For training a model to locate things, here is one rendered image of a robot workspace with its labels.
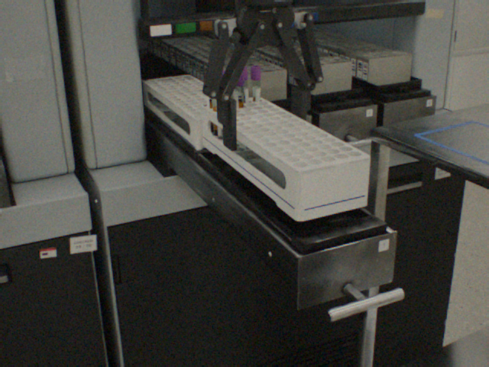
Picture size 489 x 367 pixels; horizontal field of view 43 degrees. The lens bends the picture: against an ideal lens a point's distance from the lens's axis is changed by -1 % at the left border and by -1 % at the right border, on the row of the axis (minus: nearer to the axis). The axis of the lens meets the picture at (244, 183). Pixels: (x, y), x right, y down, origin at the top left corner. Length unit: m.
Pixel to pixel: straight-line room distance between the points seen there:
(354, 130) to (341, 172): 0.53
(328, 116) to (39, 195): 0.55
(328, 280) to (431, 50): 0.82
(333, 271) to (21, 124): 0.61
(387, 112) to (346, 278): 0.61
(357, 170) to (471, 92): 2.49
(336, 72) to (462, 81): 1.90
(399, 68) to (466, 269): 1.12
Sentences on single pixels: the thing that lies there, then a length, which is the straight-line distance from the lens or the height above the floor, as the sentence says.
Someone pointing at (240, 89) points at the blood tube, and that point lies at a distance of 0.91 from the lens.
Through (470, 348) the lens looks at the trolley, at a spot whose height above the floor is 0.28.
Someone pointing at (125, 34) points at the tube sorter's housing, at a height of 0.97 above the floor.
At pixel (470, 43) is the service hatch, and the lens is 3.11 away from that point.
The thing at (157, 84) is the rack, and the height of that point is 0.86.
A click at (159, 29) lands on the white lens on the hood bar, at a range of 1.09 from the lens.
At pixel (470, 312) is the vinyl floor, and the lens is 2.11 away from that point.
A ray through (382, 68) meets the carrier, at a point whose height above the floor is 0.86.
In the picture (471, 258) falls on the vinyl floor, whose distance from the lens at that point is 2.41.
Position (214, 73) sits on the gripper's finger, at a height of 0.97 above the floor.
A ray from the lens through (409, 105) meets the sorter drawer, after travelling 1.32.
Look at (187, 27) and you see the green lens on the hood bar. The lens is 1.11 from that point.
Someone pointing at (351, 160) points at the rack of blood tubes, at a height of 0.89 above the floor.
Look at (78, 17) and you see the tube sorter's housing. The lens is 1.08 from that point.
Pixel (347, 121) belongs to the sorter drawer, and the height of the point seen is 0.78.
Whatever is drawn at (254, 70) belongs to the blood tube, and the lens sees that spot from 0.93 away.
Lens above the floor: 1.15
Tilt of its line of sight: 23 degrees down
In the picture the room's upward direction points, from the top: 1 degrees counter-clockwise
